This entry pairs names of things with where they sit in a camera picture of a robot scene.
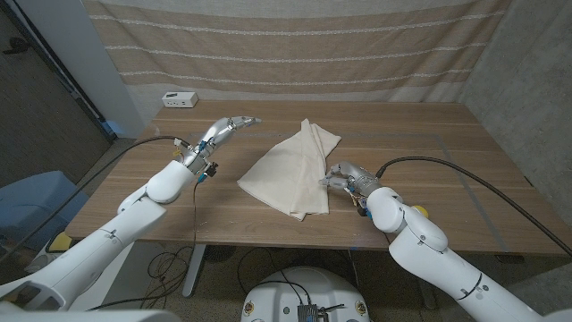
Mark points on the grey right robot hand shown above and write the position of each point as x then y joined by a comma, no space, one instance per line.
353,176

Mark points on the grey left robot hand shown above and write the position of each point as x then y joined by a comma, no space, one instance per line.
219,132

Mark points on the cream cheesecloth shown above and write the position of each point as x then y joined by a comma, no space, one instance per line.
290,174

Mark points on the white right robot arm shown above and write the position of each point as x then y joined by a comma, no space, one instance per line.
429,255

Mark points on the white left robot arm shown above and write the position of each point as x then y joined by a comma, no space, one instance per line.
111,237

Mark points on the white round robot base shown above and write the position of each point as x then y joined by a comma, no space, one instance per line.
277,290

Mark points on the yellow lemon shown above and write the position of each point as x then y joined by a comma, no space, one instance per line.
421,210

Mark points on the white power strip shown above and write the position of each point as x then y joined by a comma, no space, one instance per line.
179,99

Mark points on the beige striped backdrop cloth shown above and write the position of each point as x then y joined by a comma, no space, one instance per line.
290,40

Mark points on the grey table leg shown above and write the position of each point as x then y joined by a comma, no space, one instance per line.
194,268

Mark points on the small grey base device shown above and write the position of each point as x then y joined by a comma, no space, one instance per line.
308,313

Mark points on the dark door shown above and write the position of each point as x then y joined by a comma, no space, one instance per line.
36,112

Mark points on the yellow floor pad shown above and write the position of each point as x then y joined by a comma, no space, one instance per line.
60,243

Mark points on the blue padded seat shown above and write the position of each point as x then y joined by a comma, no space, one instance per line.
31,205

